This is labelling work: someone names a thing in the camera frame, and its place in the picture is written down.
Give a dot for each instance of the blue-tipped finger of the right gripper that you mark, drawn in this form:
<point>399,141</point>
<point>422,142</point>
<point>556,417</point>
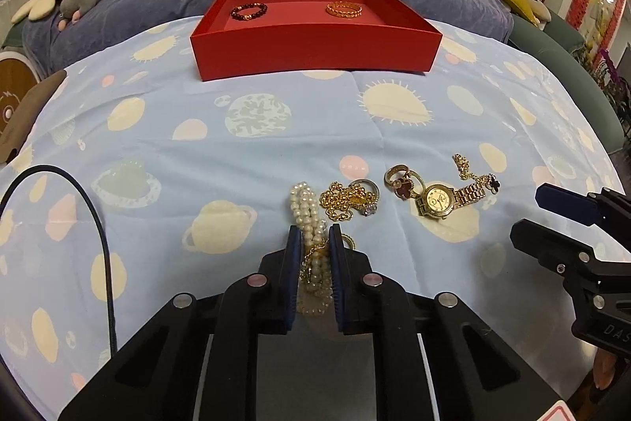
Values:
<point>568,204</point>

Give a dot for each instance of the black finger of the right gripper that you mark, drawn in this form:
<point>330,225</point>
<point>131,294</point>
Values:
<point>553,250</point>

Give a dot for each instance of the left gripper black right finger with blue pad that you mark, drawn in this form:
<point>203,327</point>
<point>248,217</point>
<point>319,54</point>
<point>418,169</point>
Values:
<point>434,358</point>

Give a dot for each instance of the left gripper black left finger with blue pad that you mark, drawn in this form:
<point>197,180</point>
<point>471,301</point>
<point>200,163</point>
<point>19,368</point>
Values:
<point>196,359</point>

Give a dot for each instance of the gold wristwatch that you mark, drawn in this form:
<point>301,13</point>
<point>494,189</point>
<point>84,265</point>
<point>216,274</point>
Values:
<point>439,201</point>

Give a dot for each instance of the gold ring red clover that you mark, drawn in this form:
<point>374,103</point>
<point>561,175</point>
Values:
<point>404,182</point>

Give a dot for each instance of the gold chain black clover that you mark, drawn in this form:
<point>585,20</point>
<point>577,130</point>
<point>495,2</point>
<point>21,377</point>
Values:
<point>488,181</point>

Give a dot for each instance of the red jewelry tray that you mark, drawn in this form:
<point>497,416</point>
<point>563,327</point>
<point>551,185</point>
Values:
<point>251,37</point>

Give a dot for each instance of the green sofa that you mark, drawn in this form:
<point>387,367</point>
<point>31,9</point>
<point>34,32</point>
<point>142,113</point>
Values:
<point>555,47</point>

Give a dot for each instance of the light blue planet-print cloth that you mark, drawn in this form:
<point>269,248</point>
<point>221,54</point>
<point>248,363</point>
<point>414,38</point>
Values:
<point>139,181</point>

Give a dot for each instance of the brown flat panel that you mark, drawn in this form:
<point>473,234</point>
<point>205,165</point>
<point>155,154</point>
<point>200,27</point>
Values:
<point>22,121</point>

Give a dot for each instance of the round wooden white appliance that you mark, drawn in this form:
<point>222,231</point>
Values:
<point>17,77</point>

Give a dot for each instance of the flower-shaped cream pillow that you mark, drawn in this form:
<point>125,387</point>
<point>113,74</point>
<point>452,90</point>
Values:
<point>34,10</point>

